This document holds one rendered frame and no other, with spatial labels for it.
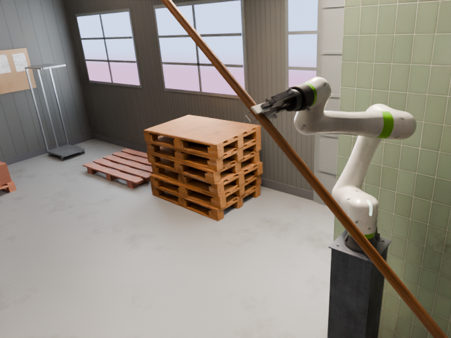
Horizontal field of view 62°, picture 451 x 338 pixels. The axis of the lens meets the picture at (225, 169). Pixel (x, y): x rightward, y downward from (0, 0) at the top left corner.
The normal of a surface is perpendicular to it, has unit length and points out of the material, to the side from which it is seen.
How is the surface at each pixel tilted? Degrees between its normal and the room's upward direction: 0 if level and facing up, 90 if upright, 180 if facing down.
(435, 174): 90
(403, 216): 90
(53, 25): 90
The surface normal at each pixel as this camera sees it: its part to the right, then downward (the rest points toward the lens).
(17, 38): 0.76, 0.20
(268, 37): -0.65, 0.33
